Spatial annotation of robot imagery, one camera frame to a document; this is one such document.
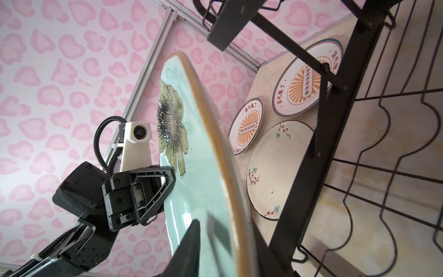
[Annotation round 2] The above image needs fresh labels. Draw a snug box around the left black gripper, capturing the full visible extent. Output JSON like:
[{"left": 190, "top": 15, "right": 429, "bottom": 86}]
[{"left": 102, "top": 166, "right": 176, "bottom": 232}]

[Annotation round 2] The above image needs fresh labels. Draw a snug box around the cream plum blossom plate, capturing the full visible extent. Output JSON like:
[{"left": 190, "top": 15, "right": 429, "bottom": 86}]
[{"left": 246, "top": 120, "right": 313, "bottom": 221}]

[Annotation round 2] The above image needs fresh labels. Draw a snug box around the large orange sunburst plate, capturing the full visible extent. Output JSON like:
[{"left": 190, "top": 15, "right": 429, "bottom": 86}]
[{"left": 228, "top": 98, "right": 264, "bottom": 155}]

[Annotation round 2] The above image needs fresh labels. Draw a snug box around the small orange sunburst plate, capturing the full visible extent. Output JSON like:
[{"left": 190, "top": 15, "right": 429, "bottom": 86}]
[{"left": 272, "top": 39, "right": 344, "bottom": 117}]

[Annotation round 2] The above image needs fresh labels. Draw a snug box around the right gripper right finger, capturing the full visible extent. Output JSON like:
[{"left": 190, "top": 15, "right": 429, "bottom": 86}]
[{"left": 252, "top": 222, "right": 286, "bottom": 277}]

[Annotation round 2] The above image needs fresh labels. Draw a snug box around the mint green flower plate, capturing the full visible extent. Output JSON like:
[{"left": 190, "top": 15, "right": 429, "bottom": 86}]
[{"left": 158, "top": 51, "right": 258, "bottom": 277}]

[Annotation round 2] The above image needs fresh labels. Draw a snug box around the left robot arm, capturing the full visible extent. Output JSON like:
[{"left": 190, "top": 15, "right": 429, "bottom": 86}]
[{"left": 1, "top": 160, "right": 171, "bottom": 277}]

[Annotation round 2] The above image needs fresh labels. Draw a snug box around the aluminium frame diagonal strut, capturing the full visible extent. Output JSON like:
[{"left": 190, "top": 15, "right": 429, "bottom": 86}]
[{"left": 103, "top": 6, "right": 179, "bottom": 163}]

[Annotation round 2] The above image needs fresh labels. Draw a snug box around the black wire dish rack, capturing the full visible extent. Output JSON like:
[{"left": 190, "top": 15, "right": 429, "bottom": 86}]
[{"left": 192, "top": 0, "right": 443, "bottom": 277}]

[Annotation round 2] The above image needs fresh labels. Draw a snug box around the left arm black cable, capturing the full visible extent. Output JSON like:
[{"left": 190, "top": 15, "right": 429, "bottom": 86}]
[{"left": 92, "top": 115, "right": 128, "bottom": 179}]

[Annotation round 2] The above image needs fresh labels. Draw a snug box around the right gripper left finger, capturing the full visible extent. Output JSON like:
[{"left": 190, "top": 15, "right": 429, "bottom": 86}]
[{"left": 162, "top": 219, "right": 201, "bottom": 277}]

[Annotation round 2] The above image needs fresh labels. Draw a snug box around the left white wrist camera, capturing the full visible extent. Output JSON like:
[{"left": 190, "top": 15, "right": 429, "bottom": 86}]
[{"left": 118, "top": 121, "right": 152, "bottom": 172}]

